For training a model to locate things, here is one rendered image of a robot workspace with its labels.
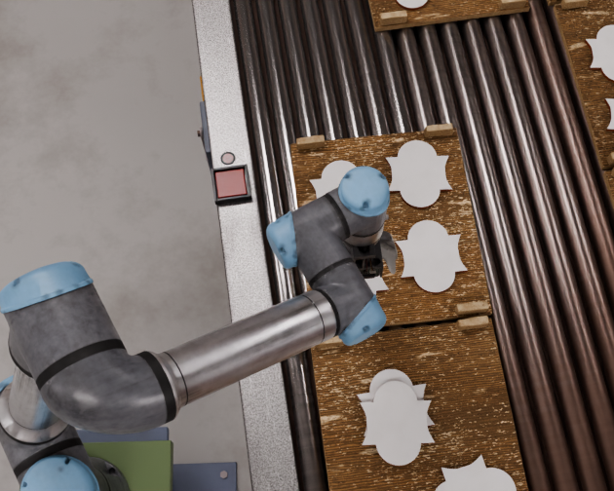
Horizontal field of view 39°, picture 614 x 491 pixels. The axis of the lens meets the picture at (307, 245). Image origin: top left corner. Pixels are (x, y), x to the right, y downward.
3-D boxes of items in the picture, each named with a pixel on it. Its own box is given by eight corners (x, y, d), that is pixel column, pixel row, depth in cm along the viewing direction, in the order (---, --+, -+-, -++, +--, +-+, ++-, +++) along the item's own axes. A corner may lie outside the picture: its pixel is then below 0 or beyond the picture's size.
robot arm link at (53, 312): (13, 488, 145) (43, 373, 101) (-22, 409, 149) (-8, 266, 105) (80, 457, 151) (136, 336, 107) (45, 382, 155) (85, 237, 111)
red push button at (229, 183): (218, 201, 178) (217, 198, 177) (215, 174, 180) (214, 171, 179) (248, 197, 178) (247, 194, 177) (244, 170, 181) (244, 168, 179)
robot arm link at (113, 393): (84, 458, 98) (405, 309, 123) (44, 373, 101) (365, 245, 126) (71, 483, 108) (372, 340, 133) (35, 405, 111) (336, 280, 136)
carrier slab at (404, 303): (311, 334, 167) (311, 331, 165) (290, 147, 182) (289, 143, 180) (491, 315, 167) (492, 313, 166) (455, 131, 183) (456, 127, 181)
